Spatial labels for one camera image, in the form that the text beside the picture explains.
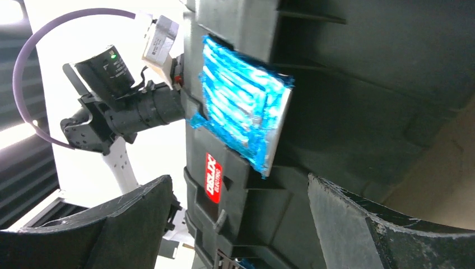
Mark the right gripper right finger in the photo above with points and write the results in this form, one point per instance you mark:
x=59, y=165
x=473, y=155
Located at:
x=355, y=232

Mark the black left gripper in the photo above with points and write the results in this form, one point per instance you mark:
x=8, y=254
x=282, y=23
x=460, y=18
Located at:
x=95, y=126

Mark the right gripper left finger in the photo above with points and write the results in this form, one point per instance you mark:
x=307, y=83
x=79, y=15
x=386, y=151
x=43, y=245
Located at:
x=125, y=232

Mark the black plastic toolbox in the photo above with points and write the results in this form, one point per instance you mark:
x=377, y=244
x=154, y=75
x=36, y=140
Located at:
x=376, y=86

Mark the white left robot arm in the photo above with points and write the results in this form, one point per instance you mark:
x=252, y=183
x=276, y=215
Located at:
x=118, y=161

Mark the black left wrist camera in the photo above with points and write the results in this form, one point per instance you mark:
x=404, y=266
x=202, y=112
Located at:
x=107, y=76

